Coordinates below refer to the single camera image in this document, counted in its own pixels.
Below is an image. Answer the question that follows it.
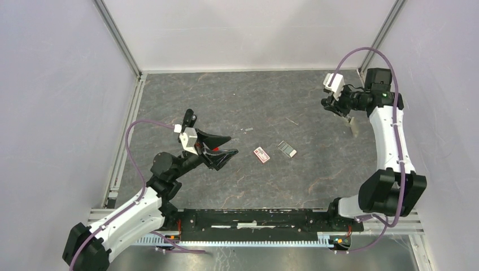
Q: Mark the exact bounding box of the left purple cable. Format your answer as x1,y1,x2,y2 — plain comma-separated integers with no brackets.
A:
69,119,176,271

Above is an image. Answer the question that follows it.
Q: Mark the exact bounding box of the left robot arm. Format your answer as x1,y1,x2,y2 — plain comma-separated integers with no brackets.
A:
62,128,238,270

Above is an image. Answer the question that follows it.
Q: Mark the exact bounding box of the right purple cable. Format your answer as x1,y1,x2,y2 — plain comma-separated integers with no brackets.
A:
331,47,407,255

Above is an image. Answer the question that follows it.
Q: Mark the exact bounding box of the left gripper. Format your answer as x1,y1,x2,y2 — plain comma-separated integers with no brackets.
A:
172,128,238,180

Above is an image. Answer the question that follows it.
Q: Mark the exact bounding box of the white cable duct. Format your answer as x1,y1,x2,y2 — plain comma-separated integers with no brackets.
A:
133,234,334,248

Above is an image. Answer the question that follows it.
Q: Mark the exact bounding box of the staple tray box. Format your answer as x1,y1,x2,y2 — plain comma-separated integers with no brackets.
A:
277,141,297,158

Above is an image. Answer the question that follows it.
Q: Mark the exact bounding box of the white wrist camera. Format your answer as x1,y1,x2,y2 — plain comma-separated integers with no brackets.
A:
323,73,345,100
173,124,198,155

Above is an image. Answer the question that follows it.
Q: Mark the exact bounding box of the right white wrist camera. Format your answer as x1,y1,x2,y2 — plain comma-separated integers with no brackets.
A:
323,73,345,100

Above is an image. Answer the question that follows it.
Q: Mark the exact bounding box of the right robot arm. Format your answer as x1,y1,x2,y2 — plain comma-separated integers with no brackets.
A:
321,68,427,230

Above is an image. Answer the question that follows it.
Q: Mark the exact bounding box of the red white staple box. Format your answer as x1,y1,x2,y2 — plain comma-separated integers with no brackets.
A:
253,147,271,164

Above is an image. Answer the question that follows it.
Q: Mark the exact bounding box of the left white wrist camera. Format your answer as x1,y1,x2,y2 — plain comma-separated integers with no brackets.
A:
173,124,198,155

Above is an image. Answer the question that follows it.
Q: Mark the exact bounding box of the black stapler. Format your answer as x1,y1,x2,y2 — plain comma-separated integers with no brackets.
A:
181,108,197,131

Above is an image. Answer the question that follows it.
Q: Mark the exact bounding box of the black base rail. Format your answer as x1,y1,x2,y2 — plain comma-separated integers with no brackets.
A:
174,208,364,242

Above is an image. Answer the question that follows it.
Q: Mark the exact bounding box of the purple cable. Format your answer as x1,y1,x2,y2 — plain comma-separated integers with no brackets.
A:
331,47,407,255
69,119,176,271

